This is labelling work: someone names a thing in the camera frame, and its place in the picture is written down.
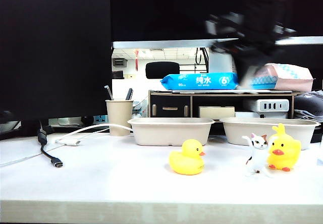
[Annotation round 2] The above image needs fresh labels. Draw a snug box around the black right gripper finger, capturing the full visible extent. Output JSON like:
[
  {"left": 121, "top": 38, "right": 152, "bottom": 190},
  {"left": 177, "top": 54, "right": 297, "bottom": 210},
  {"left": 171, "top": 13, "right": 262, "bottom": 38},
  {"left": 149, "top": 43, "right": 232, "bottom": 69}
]
[{"left": 233, "top": 53, "right": 265, "bottom": 88}]

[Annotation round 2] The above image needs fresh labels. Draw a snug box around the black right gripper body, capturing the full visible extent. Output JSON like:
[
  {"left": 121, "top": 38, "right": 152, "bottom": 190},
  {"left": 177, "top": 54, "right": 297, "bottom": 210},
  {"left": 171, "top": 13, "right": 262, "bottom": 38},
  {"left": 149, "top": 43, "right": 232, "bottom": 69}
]
[{"left": 205, "top": 12, "right": 278, "bottom": 58}]

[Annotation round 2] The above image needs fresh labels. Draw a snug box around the white cat figurine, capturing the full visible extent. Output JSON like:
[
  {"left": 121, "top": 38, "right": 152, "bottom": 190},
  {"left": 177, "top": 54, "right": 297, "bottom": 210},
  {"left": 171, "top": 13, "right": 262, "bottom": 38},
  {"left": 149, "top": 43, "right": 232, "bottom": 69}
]
[{"left": 241, "top": 132, "right": 275, "bottom": 179}]

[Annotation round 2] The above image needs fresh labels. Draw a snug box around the yellow tufted duck toy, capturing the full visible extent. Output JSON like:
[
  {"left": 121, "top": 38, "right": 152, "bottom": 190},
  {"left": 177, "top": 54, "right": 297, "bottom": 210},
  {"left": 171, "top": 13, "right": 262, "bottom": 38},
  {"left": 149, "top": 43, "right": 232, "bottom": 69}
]
[{"left": 266, "top": 123, "right": 302, "bottom": 172}]

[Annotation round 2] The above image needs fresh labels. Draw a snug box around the yellow rubber duck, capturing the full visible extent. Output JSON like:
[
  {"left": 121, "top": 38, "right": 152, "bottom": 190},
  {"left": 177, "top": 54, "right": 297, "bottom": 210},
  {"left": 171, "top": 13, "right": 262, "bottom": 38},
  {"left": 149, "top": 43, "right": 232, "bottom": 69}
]
[{"left": 168, "top": 139, "right": 206, "bottom": 176}]

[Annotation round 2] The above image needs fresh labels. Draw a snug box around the white flat box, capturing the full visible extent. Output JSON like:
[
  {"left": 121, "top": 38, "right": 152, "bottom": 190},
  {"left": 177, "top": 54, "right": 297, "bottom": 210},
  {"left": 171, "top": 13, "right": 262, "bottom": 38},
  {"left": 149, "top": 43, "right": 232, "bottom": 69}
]
[{"left": 234, "top": 111, "right": 290, "bottom": 120}]

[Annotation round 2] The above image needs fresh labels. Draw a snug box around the beige cardboard box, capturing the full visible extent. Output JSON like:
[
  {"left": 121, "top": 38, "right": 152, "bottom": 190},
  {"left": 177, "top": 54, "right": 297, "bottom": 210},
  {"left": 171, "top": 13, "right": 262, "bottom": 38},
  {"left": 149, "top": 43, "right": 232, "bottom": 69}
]
[{"left": 198, "top": 105, "right": 236, "bottom": 120}]

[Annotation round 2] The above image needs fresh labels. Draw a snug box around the beige paper box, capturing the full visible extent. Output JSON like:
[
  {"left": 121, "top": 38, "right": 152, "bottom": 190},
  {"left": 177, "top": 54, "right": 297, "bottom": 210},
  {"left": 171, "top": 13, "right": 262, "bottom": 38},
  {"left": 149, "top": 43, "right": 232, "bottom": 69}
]
[
  {"left": 219, "top": 118, "right": 321, "bottom": 151},
  {"left": 127, "top": 118, "right": 215, "bottom": 146}
]

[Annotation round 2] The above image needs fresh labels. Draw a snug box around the white USB charging hub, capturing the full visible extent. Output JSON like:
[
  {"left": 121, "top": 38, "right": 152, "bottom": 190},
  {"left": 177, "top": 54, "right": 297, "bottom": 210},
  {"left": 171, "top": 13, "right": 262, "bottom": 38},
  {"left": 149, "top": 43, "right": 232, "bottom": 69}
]
[{"left": 257, "top": 99, "right": 290, "bottom": 113}]

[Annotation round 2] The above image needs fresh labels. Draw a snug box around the pink tissue pack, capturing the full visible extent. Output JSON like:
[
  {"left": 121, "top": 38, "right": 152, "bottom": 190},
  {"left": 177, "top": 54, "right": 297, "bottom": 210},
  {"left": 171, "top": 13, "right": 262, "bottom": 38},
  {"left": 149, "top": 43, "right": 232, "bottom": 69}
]
[{"left": 249, "top": 63, "right": 316, "bottom": 92}]

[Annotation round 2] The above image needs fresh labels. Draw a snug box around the blue wet wipes pack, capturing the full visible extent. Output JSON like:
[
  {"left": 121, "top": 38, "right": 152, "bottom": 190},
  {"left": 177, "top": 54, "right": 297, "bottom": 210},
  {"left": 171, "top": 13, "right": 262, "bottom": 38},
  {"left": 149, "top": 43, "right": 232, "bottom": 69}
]
[{"left": 160, "top": 72, "right": 239, "bottom": 91}]

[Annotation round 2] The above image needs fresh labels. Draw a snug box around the wooden desk shelf organiser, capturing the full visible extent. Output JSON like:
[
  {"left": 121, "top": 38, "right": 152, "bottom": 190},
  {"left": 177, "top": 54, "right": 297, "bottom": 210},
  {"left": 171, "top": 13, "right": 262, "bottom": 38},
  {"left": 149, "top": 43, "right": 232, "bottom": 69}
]
[{"left": 148, "top": 89, "right": 302, "bottom": 120}]

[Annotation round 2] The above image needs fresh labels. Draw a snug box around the black office chair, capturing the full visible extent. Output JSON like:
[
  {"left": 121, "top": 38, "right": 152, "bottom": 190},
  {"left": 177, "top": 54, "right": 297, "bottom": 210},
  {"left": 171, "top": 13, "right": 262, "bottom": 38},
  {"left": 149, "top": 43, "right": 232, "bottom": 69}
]
[{"left": 145, "top": 62, "right": 180, "bottom": 80}]

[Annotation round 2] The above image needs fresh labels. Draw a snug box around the black monitor silver bezel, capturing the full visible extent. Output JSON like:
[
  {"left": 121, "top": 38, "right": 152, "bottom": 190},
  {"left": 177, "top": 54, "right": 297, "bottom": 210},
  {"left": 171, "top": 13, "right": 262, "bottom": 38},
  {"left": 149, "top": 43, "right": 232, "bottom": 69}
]
[{"left": 110, "top": 0, "right": 323, "bottom": 49}]

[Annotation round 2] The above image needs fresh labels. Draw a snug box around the brown paper cup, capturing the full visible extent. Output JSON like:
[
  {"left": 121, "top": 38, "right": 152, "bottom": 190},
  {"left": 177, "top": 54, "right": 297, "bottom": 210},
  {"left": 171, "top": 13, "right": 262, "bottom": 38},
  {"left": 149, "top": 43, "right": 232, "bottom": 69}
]
[{"left": 105, "top": 99, "right": 134, "bottom": 137}]

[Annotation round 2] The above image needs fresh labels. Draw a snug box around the blue power strip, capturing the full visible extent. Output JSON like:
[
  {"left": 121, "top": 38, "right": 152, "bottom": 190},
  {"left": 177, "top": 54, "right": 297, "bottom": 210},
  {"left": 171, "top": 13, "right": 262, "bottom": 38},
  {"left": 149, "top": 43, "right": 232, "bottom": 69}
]
[{"left": 93, "top": 115, "right": 110, "bottom": 124}]

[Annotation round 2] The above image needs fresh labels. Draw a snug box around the large black monitor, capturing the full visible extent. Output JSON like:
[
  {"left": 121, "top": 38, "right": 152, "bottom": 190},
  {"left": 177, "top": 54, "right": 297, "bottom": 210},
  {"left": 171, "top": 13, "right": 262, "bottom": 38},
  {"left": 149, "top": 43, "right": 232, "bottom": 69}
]
[{"left": 0, "top": 0, "right": 113, "bottom": 121}]

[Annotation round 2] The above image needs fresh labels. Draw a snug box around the white cable with adapter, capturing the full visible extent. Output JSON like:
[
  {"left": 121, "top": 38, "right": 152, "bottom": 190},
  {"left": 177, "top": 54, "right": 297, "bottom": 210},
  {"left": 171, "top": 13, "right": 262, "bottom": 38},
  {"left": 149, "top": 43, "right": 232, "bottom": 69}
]
[{"left": 0, "top": 123, "right": 134, "bottom": 168}]

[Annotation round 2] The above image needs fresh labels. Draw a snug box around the black USB-C cable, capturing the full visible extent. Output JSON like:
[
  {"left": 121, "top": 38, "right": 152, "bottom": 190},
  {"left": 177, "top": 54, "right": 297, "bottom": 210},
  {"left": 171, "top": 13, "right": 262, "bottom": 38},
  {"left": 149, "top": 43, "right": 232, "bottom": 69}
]
[{"left": 37, "top": 120, "right": 64, "bottom": 169}]

